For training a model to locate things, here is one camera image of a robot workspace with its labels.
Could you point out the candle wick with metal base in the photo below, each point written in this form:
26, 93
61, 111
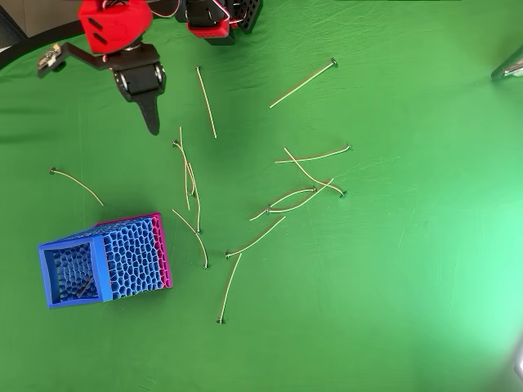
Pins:
52, 170
348, 147
227, 255
267, 210
314, 189
85, 287
198, 68
220, 322
206, 266
333, 62
342, 194
199, 232
176, 143

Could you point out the short candle wick with base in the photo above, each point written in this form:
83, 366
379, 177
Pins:
192, 194

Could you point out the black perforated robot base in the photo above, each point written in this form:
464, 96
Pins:
250, 14

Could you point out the green cloth with black rim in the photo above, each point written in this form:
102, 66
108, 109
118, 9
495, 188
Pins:
367, 286

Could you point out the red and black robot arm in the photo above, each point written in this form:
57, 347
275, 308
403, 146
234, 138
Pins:
118, 24

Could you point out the dark grey furniture piece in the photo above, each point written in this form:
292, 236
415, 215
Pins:
10, 28

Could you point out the silver metal stand pole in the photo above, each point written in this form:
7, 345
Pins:
508, 67

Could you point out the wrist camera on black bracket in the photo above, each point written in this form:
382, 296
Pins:
51, 59

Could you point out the blue and pink mesh basket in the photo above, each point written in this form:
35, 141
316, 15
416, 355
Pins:
130, 257

